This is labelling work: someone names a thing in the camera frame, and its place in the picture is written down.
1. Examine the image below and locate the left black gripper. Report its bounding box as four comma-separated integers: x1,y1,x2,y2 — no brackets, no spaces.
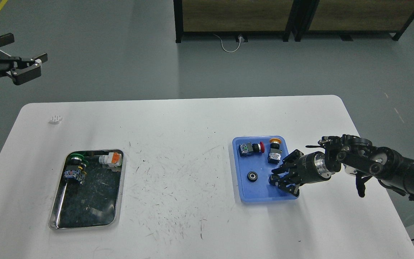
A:
0,33,48,86

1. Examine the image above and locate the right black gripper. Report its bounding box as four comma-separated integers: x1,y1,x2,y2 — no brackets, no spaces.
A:
271,149,332,197

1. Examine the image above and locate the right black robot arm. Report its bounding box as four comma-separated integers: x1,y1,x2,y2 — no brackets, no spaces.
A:
269,134,414,201

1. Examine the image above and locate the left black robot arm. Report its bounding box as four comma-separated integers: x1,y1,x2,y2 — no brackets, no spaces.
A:
0,33,48,86

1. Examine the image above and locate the blue plastic tray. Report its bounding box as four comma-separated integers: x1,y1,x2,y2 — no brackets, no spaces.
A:
232,136,297,203

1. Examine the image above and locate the silver metal tray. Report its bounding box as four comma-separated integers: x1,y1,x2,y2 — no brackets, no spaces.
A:
48,149,125,230

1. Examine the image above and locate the small white plastic clip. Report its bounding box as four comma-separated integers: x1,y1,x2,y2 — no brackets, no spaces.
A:
48,115,63,125

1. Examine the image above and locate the orange white connector block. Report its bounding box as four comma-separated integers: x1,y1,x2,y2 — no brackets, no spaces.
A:
98,152,123,172

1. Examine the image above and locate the yellow push button switch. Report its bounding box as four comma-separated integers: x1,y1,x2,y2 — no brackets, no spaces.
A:
268,138,282,164

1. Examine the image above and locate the red push button switch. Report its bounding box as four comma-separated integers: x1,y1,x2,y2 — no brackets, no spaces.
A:
238,142,265,157

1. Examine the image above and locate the green push button switch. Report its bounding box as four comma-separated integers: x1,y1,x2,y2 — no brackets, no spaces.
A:
63,153,89,185

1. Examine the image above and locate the white power cable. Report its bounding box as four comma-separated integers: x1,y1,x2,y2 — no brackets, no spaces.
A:
212,33,248,53

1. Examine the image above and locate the wooden cabinet black frame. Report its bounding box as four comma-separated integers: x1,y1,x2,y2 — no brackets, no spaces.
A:
174,0,309,43

